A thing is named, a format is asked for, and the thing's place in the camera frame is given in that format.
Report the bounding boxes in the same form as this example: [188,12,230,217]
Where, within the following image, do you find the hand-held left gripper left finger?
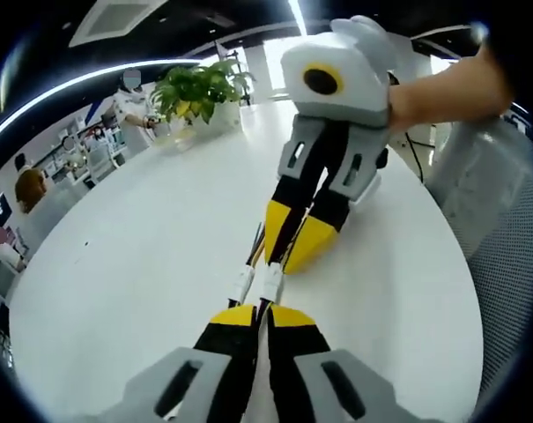
[78,303,257,423]

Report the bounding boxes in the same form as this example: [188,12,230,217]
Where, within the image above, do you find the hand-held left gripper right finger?
[269,307,426,423]

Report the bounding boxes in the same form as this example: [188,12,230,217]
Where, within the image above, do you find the white JST connector with wires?
[226,222,267,312]
[256,237,303,318]

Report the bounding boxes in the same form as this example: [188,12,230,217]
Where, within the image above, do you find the person's right hand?
[329,14,400,81]

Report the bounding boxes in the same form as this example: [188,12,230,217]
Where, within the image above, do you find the white plant pot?
[211,99,242,134]

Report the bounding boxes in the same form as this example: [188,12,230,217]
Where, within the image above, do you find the black tripod stand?
[216,41,253,108]

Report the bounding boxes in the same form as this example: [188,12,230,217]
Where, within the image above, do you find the clear glass bowl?
[153,124,197,154]

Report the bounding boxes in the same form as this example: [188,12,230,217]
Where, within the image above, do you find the green potted plant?
[150,58,257,127]

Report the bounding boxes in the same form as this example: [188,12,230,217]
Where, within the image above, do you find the grey mesh office chair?
[424,112,533,423]

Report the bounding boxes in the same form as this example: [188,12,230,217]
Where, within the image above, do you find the ceiling light strip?
[0,56,205,151]

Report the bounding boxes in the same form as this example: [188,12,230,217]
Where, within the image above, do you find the ceiling air vent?
[69,0,171,48]

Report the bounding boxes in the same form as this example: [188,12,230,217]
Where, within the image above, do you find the black cable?
[403,130,426,182]

